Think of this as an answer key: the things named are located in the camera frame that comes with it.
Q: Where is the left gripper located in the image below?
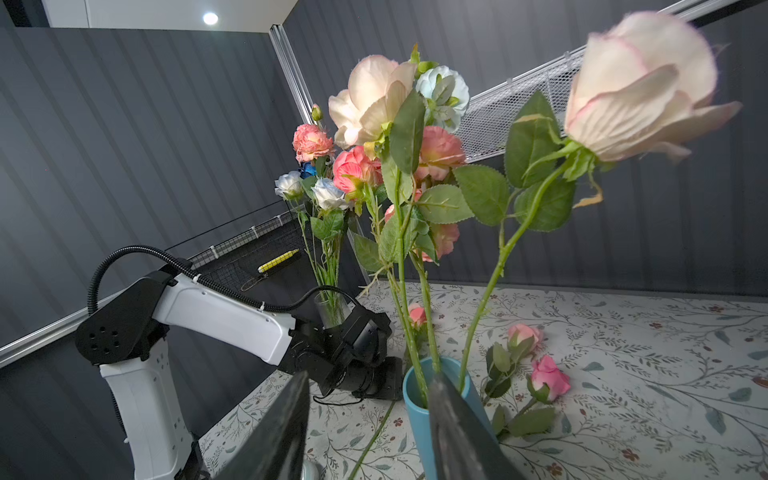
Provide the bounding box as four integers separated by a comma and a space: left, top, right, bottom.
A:
278, 305, 403, 401

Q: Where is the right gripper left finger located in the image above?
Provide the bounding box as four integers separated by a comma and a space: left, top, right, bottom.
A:
214, 372, 310, 480

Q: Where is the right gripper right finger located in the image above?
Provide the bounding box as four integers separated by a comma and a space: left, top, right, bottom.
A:
428, 373, 524, 480

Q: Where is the clear ribbed glass vase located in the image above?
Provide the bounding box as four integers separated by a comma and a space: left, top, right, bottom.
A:
314, 291, 352, 329

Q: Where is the teal ceramic vase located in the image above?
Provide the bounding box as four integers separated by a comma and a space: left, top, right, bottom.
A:
402, 357, 495, 480

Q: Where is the white blue rose stem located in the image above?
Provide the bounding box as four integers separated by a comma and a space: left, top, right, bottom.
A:
310, 178, 350, 287

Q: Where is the coral pink rose stem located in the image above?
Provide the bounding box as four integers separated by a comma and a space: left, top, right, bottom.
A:
332, 146, 383, 280

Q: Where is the pink carnation spray stem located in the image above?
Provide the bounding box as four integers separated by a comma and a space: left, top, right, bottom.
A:
409, 126, 466, 371

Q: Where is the pale cream rose stem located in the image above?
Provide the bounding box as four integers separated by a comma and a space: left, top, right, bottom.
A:
328, 55, 429, 389

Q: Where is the white rose spray stem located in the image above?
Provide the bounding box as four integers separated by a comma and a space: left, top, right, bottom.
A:
409, 45, 471, 134

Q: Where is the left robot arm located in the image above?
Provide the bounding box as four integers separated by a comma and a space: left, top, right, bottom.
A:
75, 268, 403, 479

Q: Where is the pile of artificial flowers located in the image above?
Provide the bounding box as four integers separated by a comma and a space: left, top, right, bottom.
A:
347, 302, 572, 480

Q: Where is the yellow marker in basket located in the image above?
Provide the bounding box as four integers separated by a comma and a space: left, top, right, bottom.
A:
258, 249, 300, 275

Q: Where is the black wire basket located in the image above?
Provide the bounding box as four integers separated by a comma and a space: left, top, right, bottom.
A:
171, 201, 315, 304

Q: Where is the left black cable conduit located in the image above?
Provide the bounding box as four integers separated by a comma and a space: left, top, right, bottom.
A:
86, 244, 367, 316

